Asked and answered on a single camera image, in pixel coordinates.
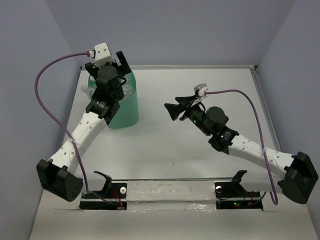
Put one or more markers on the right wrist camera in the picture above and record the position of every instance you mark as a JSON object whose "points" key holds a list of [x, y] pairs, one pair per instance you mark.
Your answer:
{"points": [[200, 93]]}

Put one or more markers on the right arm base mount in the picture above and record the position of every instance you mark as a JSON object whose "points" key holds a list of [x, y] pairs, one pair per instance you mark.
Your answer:
{"points": [[230, 195]]}

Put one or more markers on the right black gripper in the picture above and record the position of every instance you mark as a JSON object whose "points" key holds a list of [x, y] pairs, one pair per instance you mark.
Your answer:
{"points": [[175, 109]]}

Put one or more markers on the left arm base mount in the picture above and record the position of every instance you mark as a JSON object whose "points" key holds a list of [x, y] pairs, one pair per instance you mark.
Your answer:
{"points": [[112, 196]]}

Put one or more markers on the green plastic bin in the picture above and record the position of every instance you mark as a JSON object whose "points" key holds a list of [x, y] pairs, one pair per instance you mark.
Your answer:
{"points": [[127, 110]]}

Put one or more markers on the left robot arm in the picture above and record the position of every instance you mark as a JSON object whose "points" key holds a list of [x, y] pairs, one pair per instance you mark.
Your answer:
{"points": [[63, 174]]}

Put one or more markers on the clear bottle blue-orange label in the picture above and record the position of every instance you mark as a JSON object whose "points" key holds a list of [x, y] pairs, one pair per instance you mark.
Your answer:
{"points": [[89, 90]]}

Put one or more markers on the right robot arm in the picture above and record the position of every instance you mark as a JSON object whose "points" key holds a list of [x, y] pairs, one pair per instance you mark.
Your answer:
{"points": [[295, 175]]}

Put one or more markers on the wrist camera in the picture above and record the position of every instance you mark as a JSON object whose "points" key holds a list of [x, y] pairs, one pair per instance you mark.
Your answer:
{"points": [[102, 53], [200, 93]]}

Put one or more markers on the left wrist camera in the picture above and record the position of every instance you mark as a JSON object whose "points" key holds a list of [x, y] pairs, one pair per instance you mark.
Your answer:
{"points": [[102, 53]]}

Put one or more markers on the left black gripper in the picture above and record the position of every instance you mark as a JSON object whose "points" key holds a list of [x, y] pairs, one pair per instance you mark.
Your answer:
{"points": [[123, 69]]}

